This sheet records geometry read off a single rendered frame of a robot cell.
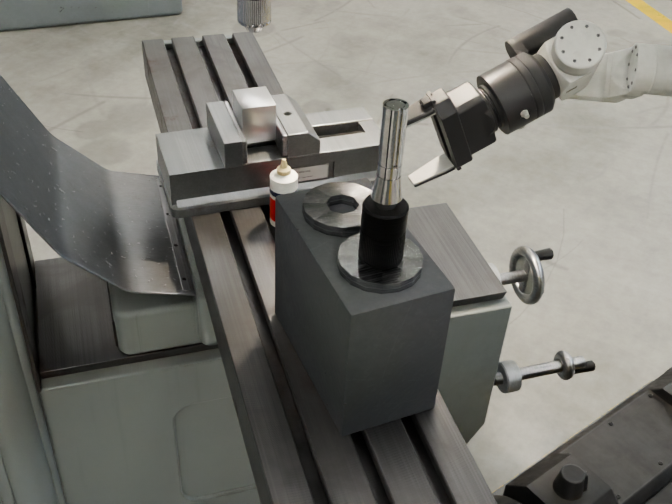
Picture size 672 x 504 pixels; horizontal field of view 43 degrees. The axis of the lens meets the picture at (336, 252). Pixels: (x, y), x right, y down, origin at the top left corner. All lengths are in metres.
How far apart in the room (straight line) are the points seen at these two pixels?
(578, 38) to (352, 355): 0.52
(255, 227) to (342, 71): 2.57
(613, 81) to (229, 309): 0.60
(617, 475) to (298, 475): 0.67
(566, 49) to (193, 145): 0.56
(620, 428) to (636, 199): 1.77
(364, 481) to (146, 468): 0.67
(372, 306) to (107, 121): 2.66
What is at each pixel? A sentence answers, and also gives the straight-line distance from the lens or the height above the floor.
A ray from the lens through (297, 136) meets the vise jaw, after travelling 1.27.
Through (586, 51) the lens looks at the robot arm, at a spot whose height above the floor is 1.23.
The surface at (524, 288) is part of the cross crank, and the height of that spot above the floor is 0.61.
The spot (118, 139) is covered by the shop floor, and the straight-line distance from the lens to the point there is 3.31.
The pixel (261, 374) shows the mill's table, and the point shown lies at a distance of 1.04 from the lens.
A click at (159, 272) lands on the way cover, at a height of 0.87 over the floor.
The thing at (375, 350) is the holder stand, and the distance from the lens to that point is 0.89.
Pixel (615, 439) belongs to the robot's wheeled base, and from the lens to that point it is 1.52.
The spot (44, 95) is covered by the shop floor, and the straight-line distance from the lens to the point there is 3.66.
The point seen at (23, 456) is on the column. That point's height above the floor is 0.63.
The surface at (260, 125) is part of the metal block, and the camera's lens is 1.28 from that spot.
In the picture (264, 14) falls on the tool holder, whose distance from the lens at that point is 1.20.
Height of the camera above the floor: 1.69
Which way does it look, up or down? 39 degrees down
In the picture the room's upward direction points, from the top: 3 degrees clockwise
